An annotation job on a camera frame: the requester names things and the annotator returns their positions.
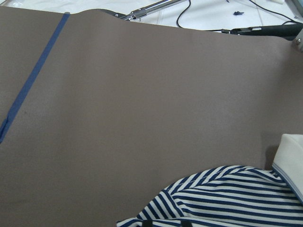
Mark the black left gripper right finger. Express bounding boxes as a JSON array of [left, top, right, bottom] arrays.
[[180, 220, 192, 227]]

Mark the green tipped grabber stick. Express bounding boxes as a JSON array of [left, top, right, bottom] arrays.
[[114, 0, 185, 21]]

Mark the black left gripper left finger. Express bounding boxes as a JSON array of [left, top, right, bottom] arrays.
[[142, 220, 153, 227]]

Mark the black clamp tool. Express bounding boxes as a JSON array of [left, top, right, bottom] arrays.
[[220, 24, 303, 41]]

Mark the blue white striped polo shirt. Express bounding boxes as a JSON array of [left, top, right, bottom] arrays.
[[117, 134, 303, 227]]

